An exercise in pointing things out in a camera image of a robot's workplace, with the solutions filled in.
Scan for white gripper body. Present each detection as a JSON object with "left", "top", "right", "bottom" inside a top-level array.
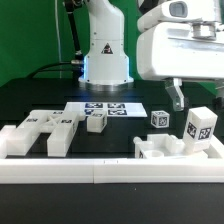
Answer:
[{"left": 136, "top": 22, "right": 224, "bottom": 80}]

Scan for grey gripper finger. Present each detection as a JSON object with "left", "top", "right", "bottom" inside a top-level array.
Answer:
[
  {"left": 215, "top": 83, "right": 224, "bottom": 109},
  {"left": 165, "top": 78, "right": 185, "bottom": 111}
]

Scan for white chair seat part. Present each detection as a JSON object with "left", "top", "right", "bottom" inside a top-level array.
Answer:
[{"left": 133, "top": 134, "right": 208, "bottom": 159}]

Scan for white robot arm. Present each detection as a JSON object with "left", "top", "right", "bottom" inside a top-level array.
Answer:
[{"left": 79, "top": 0, "right": 224, "bottom": 111}]

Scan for white marker sheet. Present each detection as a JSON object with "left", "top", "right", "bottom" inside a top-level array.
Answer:
[{"left": 64, "top": 102, "right": 147, "bottom": 117}]

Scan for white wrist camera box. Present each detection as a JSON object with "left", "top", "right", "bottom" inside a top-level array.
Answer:
[{"left": 137, "top": 0, "right": 222, "bottom": 32}]

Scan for white U-shaped fence frame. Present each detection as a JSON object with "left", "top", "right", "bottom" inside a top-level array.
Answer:
[{"left": 0, "top": 125, "right": 224, "bottom": 184}]

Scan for black cable bundle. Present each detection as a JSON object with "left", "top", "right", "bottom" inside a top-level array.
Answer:
[{"left": 25, "top": 0, "right": 84, "bottom": 80}]

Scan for white chair back frame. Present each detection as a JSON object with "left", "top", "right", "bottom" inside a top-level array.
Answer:
[{"left": 6, "top": 110, "right": 85, "bottom": 157}]

